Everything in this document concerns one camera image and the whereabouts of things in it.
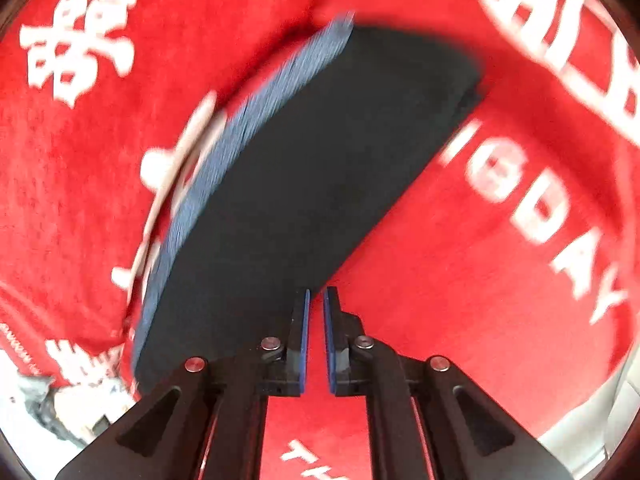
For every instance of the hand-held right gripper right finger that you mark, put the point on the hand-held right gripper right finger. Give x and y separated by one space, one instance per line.
327 345

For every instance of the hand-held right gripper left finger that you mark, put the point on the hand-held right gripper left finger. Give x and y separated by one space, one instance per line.
303 345

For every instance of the black pants with blue waistband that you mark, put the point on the black pants with blue waistband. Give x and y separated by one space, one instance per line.
300 160

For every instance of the red printed sofa cover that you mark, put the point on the red printed sofa cover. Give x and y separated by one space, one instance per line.
450 310

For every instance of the white grey crumpled cloth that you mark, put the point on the white grey crumpled cloth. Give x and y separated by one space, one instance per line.
47 402

